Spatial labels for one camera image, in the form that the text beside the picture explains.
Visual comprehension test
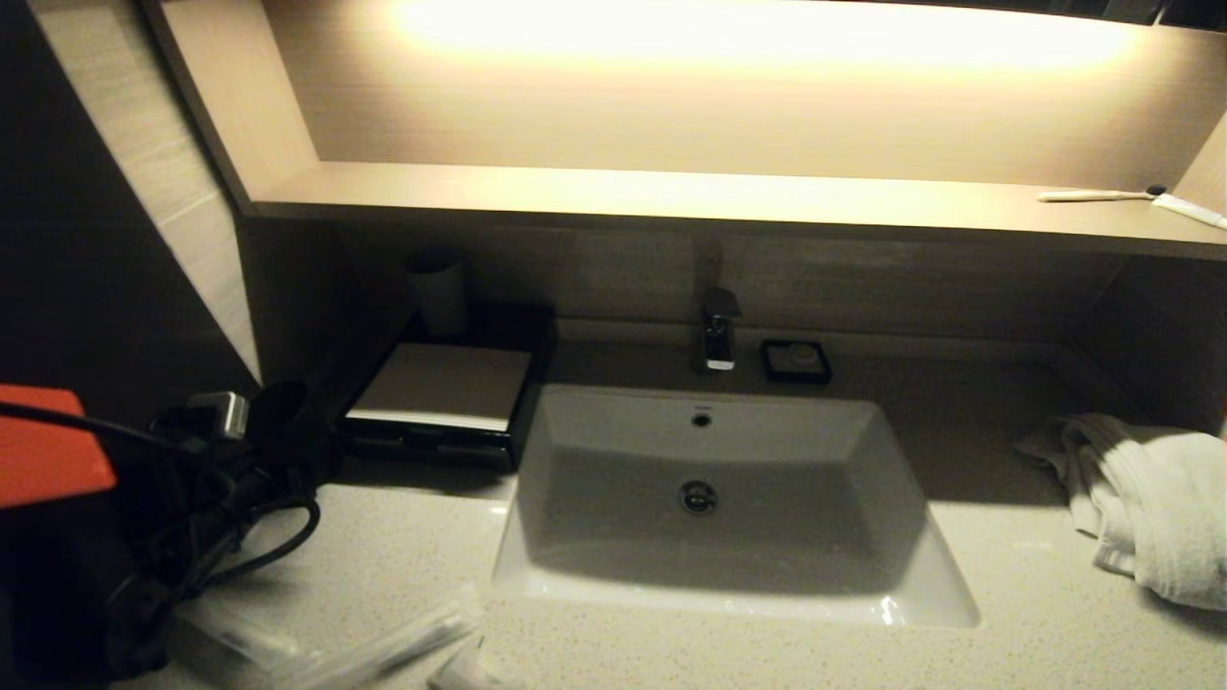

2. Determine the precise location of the white toothbrush black head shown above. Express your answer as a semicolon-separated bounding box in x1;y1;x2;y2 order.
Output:
1035;184;1166;205

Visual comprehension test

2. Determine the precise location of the pale grey cup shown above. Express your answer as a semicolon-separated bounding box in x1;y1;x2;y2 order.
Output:
406;254;469;336

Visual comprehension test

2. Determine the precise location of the black soap dish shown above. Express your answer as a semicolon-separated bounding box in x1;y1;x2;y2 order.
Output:
760;338;833;386

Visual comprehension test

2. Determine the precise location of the long plain white packet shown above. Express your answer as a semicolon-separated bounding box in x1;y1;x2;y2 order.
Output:
288;585;486;690

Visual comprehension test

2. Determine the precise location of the packaged toothbrush with green label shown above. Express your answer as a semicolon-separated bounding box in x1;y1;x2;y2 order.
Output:
173;594;319;690

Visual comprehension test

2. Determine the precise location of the wooden wall shelf niche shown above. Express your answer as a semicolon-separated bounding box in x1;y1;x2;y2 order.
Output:
144;0;1227;262

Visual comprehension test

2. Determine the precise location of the warm LED light strip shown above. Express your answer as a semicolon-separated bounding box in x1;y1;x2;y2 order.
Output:
393;0;1142;80

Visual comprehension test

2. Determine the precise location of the dark brown cup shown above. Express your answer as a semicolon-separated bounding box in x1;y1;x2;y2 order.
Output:
247;379;323;480

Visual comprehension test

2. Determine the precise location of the white ceramic sink basin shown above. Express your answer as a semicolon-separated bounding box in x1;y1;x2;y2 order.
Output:
492;383;981;630

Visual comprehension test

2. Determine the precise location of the white toothpaste tube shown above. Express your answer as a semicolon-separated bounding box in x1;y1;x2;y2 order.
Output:
1148;194;1227;232

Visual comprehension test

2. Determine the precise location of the puffy white pouch packet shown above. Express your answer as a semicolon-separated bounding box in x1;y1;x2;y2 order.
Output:
427;637;519;690

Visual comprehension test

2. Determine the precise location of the black drawer box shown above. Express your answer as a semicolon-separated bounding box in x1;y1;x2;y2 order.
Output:
336;343;534;474

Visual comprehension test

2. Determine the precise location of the white terry towel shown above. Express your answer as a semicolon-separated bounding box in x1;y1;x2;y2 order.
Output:
1014;412;1227;612

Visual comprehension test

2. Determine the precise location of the chrome faucet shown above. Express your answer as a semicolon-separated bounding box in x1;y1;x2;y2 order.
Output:
692;235;744;374

